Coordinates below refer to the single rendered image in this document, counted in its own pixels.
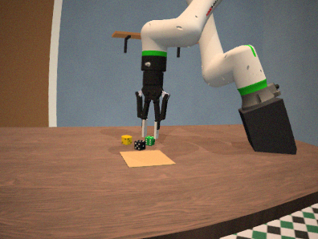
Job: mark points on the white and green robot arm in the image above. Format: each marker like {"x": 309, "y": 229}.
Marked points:
{"x": 240, "y": 65}

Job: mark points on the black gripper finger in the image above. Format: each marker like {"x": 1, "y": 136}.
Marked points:
{"x": 159, "y": 116}
{"x": 143, "y": 112}

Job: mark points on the green die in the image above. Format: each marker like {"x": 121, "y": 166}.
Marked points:
{"x": 149, "y": 140}

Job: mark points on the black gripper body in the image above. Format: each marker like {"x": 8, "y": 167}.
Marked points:
{"x": 154, "y": 81}

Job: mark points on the yellow die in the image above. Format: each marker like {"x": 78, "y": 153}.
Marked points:
{"x": 126, "y": 140}

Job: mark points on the black die with white pips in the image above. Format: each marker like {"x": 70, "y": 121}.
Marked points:
{"x": 139, "y": 145}

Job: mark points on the orange flat square mat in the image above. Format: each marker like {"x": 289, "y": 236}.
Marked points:
{"x": 143, "y": 159}

